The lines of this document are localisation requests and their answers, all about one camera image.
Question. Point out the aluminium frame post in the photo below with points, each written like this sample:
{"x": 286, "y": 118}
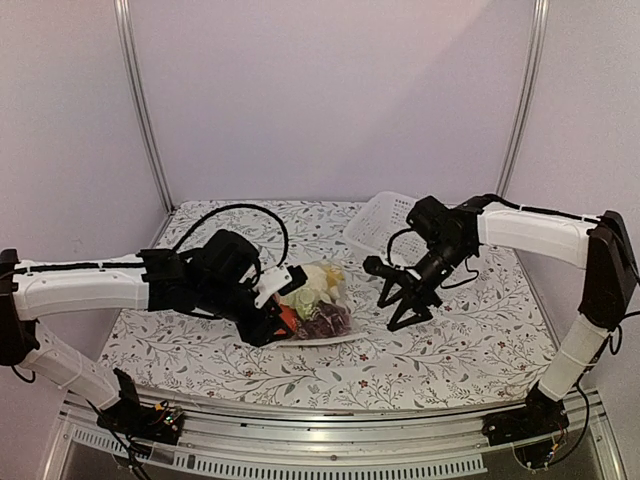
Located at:
{"x": 534, "y": 53}
{"x": 124, "y": 22}

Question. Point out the floral tablecloth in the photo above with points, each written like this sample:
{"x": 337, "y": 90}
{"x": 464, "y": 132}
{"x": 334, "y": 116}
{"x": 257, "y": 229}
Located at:
{"x": 487, "y": 343}

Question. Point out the white plastic basket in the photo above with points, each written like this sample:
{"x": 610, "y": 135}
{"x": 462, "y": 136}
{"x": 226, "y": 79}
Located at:
{"x": 368, "y": 232}

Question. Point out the clear zip top bag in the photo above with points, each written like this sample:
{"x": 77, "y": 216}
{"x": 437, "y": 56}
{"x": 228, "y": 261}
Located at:
{"x": 357, "y": 332}

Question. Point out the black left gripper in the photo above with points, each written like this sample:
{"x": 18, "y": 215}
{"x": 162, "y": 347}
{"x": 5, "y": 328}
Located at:
{"x": 258, "y": 333}

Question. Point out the white green cauliflower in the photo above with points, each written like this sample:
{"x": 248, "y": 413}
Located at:
{"x": 306, "y": 299}

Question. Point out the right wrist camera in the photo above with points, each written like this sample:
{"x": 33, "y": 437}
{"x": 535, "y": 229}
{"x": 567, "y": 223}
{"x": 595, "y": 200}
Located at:
{"x": 376, "y": 266}

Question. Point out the left aluminium frame post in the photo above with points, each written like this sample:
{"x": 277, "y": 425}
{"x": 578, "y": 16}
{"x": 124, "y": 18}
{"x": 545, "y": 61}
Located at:
{"x": 124, "y": 22}

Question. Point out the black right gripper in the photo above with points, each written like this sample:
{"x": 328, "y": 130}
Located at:
{"x": 409, "y": 290}

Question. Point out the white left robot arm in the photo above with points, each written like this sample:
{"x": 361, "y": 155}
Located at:
{"x": 224, "y": 279}

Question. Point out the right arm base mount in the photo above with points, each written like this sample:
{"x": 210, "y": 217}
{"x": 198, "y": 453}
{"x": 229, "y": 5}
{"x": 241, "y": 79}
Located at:
{"x": 538, "y": 416}

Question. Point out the yellow corn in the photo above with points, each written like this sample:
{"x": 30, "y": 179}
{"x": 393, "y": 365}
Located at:
{"x": 335, "y": 278}

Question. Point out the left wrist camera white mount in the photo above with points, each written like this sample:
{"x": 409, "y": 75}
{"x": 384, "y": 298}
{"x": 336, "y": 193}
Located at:
{"x": 278, "y": 281}

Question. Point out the aluminium front rail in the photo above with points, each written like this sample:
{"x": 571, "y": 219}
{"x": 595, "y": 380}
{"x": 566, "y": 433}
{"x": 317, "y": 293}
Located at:
{"x": 225, "y": 439}

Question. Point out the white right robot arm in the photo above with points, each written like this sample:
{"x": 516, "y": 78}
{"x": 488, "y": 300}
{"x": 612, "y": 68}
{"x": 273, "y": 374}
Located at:
{"x": 599, "y": 246}

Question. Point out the orange pumpkin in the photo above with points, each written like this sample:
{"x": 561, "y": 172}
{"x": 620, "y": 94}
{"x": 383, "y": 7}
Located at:
{"x": 289, "y": 317}

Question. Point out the dark red grape bunch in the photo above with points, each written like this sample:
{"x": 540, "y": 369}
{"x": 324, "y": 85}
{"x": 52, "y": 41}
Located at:
{"x": 329, "y": 321}

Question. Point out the right aluminium frame post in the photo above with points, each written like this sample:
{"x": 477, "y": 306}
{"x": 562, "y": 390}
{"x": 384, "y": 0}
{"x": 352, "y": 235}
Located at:
{"x": 534, "y": 53}

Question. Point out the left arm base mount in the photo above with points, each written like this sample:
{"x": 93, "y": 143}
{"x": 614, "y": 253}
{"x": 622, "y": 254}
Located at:
{"x": 160, "y": 423}

